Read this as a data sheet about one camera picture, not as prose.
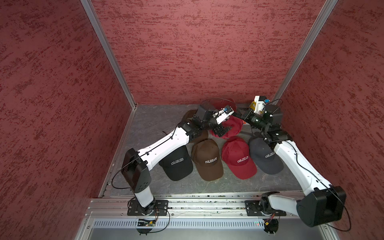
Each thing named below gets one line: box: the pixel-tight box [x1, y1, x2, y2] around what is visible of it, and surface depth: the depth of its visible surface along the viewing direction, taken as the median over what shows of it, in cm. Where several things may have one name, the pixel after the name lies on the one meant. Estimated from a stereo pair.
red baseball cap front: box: [221, 136, 258, 180], surface depth 88 cm
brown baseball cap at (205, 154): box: [191, 138, 224, 182], surface depth 87 cm
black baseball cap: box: [158, 145, 194, 181], surface depth 88 cm
